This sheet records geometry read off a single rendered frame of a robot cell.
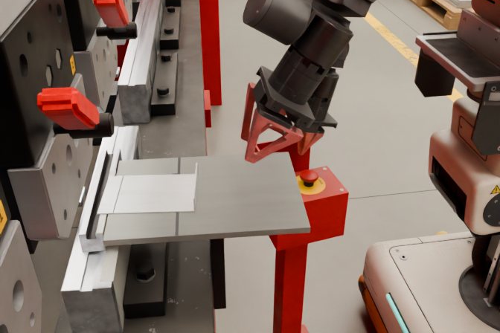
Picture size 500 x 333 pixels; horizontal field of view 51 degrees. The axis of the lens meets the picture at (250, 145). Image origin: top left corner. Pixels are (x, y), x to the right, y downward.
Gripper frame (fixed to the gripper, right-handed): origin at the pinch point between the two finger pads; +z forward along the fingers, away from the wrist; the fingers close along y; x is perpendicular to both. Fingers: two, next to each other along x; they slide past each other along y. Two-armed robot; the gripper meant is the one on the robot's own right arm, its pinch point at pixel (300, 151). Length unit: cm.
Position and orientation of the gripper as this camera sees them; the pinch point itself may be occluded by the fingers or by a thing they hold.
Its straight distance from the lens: 119.4
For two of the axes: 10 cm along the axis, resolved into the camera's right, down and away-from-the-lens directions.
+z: -2.3, 8.6, 4.5
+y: -9.1, -0.3, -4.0
